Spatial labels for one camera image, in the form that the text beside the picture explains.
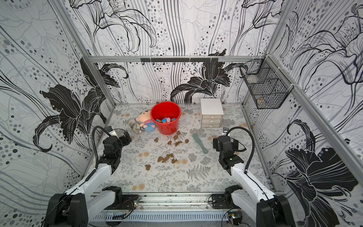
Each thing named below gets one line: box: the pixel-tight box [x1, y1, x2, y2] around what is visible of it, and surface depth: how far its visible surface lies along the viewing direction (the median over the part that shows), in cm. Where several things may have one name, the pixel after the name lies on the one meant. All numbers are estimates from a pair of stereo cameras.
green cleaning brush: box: [191, 133, 209, 155], surface depth 95 cm
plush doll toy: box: [136, 110, 157, 132], surface depth 103 cm
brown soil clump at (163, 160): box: [157, 153, 174, 163], surface depth 90 cm
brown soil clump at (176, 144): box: [167, 140, 183, 147], surface depth 97 cm
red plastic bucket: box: [150, 101, 182, 136], surface depth 93 cm
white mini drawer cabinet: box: [200, 98, 225, 128], surface depth 100 cm
